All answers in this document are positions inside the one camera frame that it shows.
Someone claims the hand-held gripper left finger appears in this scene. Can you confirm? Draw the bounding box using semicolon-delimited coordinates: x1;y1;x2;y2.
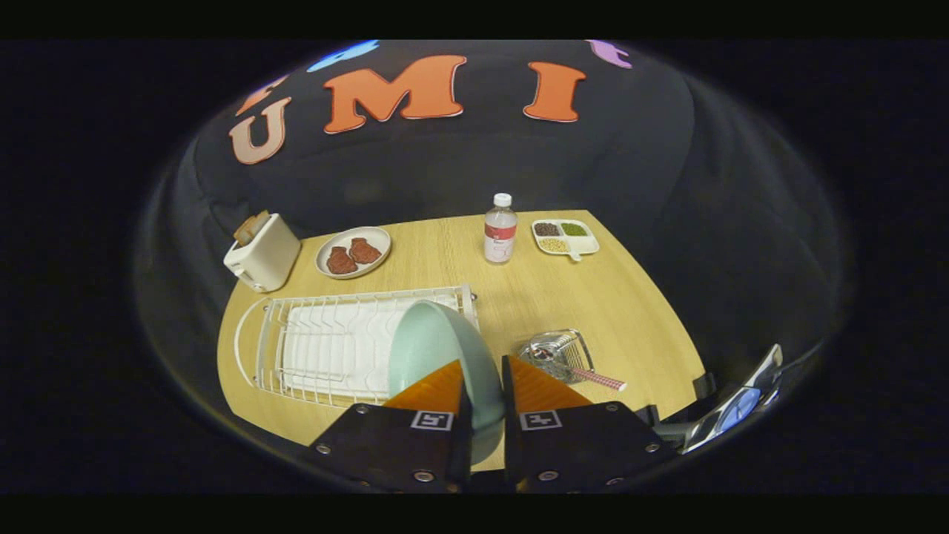
308;360;473;494

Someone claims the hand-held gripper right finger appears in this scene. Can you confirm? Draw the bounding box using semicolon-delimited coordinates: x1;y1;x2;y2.
502;355;672;494

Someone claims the white spoon with checked handle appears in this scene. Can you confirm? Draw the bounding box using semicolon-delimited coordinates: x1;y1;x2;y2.
530;345;627;392

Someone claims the metal wire basket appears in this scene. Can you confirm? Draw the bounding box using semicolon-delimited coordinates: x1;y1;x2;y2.
518;329;595;385

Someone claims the mint green plate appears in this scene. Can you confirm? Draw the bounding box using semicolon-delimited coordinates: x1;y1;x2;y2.
388;300;506;467

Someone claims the white wire dish rack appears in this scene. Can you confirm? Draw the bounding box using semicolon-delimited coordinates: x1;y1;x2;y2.
234;284;479;409

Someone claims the beige round plate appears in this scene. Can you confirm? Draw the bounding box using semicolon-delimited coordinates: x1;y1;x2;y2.
315;226;392;280

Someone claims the white ribbed drain tray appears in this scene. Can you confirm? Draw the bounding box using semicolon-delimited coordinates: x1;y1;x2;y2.
282;297;460;398

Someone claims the white divided tray of beans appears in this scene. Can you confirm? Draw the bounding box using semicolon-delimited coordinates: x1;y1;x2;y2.
531;219;600;262

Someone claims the clear bottle with red label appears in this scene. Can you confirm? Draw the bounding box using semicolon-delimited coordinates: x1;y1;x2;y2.
484;193;518;265

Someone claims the white toaster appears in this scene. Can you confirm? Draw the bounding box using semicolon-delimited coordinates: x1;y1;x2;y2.
223;213;302;293

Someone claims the brown toast slice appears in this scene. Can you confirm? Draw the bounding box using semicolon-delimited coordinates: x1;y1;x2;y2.
233;210;271;247

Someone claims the black backdrop cloth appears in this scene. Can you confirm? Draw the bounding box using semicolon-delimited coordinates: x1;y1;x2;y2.
137;39;846;446

